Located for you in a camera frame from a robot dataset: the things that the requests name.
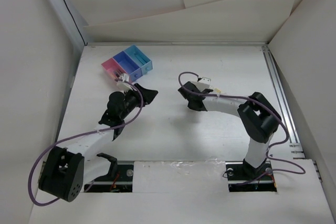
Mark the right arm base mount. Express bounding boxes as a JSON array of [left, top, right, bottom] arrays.
[[222, 165, 277, 193]]

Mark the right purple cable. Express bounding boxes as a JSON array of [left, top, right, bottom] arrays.
[[177, 71, 307, 185]]

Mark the purple cable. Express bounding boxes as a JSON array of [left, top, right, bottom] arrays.
[[177, 71, 307, 185], [27, 78, 144, 206]]

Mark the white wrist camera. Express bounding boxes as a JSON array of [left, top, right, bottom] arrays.
[[195, 77, 213, 91], [115, 73, 131, 90]]

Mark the aluminium rail right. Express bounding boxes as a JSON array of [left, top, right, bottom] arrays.
[[262, 46, 306, 159]]

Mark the light blue container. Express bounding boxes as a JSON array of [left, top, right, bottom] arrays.
[[124, 45, 153, 75]]

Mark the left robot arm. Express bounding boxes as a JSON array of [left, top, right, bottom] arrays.
[[38, 83, 158, 202]]

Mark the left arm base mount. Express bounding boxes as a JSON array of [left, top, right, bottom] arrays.
[[82, 153, 134, 193]]

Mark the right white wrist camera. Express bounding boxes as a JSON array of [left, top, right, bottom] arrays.
[[195, 77, 213, 91]]

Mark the purple-blue container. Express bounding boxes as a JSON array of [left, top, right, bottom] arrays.
[[113, 51, 142, 82]]

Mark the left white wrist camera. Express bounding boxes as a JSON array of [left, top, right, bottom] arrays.
[[115, 73, 131, 90]]

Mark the pink container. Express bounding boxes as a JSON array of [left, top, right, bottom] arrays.
[[101, 58, 126, 80]]

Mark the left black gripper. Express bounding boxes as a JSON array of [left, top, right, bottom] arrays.
[[119, 83, 157, 120]]

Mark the pale yellow highlighter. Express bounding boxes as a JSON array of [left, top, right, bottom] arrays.
[[134, 53, 146, 65]]

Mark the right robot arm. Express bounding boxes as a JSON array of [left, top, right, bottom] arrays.
[[178, 81, 281, 179]]

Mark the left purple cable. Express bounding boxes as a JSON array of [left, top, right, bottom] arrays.
[[27, 78, 144, 206]]

